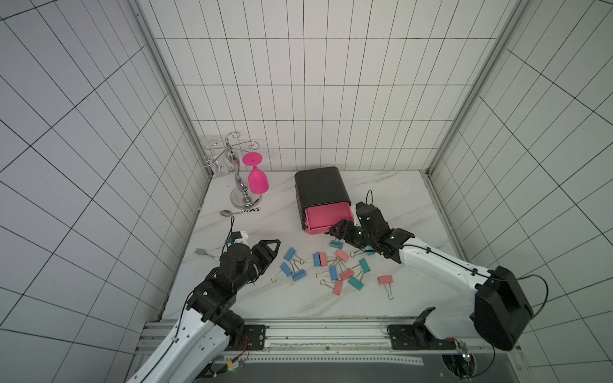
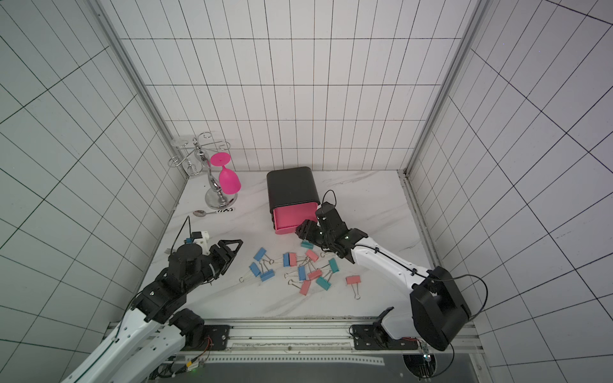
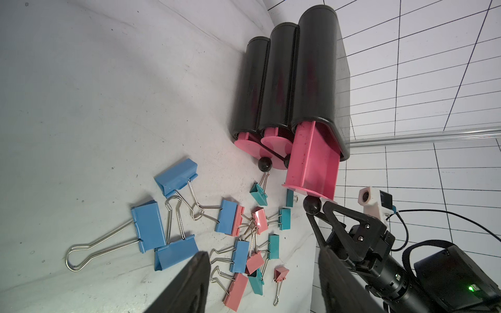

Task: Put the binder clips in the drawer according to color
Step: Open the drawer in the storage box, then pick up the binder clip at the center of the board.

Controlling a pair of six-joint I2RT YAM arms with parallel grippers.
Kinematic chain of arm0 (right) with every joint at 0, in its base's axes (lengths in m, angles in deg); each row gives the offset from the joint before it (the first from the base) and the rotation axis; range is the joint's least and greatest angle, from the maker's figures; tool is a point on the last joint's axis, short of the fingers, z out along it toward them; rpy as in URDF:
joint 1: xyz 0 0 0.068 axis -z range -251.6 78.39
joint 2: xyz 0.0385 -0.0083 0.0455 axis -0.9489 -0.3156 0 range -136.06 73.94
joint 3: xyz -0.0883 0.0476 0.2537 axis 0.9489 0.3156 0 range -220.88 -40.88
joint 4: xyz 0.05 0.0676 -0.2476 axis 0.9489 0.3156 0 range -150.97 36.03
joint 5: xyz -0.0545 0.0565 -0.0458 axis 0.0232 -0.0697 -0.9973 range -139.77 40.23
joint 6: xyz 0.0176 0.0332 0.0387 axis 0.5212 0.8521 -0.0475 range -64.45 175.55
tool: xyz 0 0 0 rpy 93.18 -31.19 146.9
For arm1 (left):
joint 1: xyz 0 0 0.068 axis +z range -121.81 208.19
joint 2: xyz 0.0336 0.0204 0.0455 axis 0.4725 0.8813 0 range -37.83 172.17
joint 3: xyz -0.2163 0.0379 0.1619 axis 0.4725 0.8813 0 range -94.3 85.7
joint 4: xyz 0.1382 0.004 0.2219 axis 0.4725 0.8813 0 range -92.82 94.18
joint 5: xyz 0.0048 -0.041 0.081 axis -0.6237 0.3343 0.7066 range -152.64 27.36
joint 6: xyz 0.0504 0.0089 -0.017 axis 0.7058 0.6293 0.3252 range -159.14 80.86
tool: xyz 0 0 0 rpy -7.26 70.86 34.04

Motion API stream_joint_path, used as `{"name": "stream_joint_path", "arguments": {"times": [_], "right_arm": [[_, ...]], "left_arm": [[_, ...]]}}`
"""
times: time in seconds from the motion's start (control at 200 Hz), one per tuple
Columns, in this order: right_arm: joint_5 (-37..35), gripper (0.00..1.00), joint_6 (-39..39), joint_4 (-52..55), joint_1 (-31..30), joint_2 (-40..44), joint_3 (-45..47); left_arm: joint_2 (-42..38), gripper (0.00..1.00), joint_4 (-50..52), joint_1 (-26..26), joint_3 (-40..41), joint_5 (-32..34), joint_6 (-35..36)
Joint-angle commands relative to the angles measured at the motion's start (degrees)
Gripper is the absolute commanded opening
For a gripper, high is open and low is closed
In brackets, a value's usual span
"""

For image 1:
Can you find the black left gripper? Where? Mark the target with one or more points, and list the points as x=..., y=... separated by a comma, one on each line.
x=266, y=255

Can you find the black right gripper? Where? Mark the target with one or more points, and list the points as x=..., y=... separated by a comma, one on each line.
x=357, y=232

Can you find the pink top drawer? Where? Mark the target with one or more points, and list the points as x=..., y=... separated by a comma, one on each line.
x=319, y=219

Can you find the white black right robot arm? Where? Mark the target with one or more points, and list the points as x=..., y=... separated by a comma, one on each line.
x=490, y=305

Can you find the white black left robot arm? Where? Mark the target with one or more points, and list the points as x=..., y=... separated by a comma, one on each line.
x=207, y=326

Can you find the pink binder clip upper centre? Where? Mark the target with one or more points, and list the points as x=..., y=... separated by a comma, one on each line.
x=341, y=257

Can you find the blue binder clip top left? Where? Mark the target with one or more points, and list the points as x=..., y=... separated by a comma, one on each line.
x=291, y=256

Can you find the blue binder clip far left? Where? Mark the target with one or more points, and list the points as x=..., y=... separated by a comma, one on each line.
x=284, y=271

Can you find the pink binder clip beside blue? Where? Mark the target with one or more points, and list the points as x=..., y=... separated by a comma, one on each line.
x=324, y=261

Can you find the pink binder clip middle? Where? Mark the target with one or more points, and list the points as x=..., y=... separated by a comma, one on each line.
x=346, y=275

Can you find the blue binder clip lower left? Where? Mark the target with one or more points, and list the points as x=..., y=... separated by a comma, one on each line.
x=297, y=272

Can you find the blue binder clip centre lower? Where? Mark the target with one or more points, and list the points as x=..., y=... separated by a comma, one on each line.
x=331, y=272

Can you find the pink binder clip bottom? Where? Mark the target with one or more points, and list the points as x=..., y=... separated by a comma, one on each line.
x=335, y=286

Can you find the black drawer cabinet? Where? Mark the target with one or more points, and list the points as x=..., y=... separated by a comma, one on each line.
x=316, y=187

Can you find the pink binder clip lone right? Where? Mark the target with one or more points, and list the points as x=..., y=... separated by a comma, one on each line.
x=386, y=281

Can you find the metal spoon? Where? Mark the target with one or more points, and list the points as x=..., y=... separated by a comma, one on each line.
x=228, y=213

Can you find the chrome glass rack stand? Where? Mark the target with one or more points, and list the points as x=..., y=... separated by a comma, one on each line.
x=241, y=196

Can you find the magenta plastic wine glass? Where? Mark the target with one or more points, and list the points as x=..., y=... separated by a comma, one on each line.
x=257, y=179

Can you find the clear wine glass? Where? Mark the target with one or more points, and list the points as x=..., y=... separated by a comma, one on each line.
x=217, y=158

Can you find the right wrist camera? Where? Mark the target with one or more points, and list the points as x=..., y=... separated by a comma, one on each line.
x=370, y=216

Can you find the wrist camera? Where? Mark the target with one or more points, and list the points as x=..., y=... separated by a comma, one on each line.
x=370, y=216
x=237, y=237

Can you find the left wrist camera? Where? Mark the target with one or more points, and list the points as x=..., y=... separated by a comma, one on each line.
x=237, y=237

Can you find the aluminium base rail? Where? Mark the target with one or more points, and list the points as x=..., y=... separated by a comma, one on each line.
x=379, y=339

